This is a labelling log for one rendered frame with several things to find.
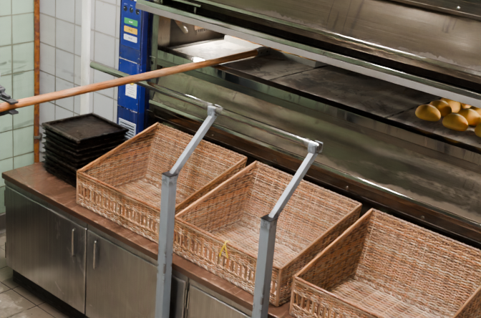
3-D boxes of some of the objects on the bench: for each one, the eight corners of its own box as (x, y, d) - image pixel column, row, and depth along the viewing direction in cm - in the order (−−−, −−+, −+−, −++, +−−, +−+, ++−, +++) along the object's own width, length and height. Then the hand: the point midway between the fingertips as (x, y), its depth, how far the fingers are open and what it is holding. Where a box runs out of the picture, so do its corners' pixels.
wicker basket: (362, 270, 350) (371, 205, 340) (495, 329, 316) (509, 258, 307) (285, 314, 314) (293, 243, 305) (426, 385, 281) (440, 309, 271)
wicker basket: (154, 175, 422) (157, 120, 413) (245, 215, 389) (250, 156, 379) (73, 203, 387) (74, 143, 377) (164, 249, 353) (168, 185, 344)
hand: (9, 105), depth 313 cm, fingers closed on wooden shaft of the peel, 3 cm apart
